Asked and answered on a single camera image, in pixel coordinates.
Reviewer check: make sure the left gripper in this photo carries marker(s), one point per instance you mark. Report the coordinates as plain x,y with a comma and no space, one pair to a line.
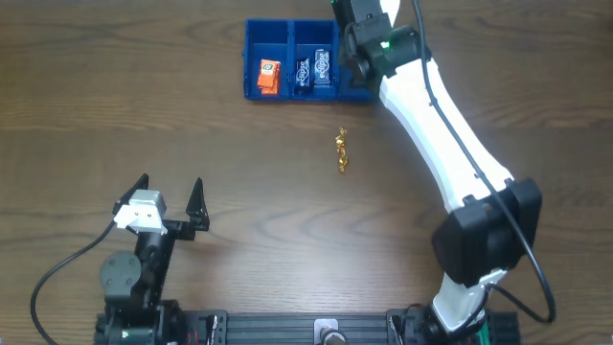
181,230

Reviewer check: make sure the blue candy pack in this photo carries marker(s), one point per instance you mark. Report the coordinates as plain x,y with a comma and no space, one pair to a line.
302,75
322,67

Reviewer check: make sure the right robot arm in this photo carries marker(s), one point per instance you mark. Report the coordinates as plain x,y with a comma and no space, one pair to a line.
440,139

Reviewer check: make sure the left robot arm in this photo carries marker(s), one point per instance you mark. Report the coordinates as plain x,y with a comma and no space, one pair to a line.
136,273

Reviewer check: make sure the blue tray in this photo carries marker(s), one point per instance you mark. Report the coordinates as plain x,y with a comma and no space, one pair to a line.
268,33

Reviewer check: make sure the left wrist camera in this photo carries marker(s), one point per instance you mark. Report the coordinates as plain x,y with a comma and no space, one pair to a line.
143,211

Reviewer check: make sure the mounting rail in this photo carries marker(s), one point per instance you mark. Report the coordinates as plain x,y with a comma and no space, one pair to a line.
273,328

